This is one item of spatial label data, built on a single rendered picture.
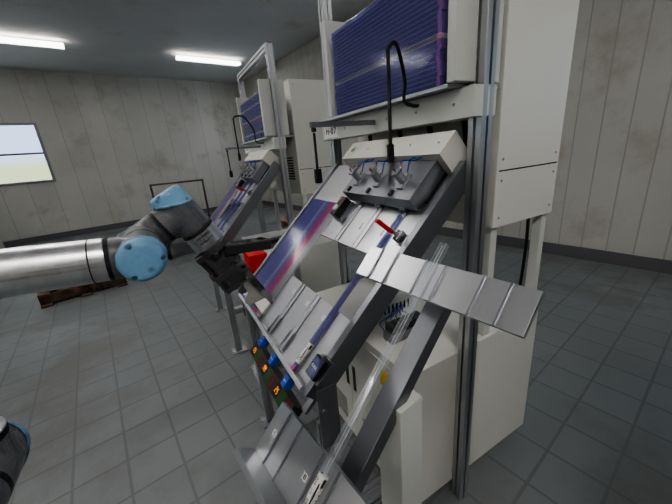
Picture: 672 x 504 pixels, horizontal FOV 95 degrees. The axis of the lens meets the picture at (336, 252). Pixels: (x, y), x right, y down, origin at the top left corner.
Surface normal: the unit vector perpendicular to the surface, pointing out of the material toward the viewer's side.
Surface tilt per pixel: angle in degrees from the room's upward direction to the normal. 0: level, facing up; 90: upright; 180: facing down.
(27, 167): 90
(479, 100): 90
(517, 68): 90
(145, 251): 90
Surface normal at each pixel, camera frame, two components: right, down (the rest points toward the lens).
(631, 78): -0.78, 0.25
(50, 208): 0.62, 0.19
